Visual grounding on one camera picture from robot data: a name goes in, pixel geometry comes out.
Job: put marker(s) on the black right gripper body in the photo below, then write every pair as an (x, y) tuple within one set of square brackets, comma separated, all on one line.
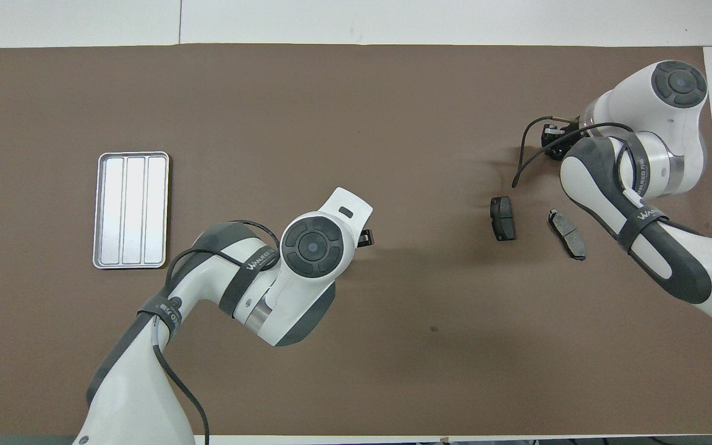
[(557, 143)]

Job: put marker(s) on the brown table mat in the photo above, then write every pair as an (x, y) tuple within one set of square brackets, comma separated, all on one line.
[(393, 358)]

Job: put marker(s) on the dark rectangular brake pad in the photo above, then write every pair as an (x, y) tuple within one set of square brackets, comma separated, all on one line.
[(502, 219)]

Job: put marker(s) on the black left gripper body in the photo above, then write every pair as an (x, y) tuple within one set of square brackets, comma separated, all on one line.
[(366, 239)]

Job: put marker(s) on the dark slanted brake pad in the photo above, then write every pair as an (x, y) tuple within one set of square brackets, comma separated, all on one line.
[(567, 233)]

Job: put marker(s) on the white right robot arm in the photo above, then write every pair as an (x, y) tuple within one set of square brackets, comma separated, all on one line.
[(671, 167)]

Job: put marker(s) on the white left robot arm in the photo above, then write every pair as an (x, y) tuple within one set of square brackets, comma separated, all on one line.
[(306, 247)]

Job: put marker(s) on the silver metal tray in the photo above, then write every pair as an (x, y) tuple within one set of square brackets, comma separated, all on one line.
[(131, 210)]

